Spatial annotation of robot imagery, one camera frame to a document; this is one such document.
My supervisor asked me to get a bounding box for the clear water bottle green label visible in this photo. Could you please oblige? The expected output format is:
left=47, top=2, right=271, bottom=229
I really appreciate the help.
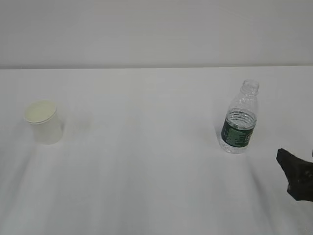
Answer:
left=219, top=79, right=259, bottom=154

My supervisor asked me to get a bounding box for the white paper cup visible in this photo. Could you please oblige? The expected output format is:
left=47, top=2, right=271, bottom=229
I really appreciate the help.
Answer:
left=24, top=100, right=62, bottom=145

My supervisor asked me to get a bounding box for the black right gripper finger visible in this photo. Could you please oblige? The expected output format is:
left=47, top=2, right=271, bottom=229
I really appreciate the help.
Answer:
left=276, top=148, right=313, bottom=201

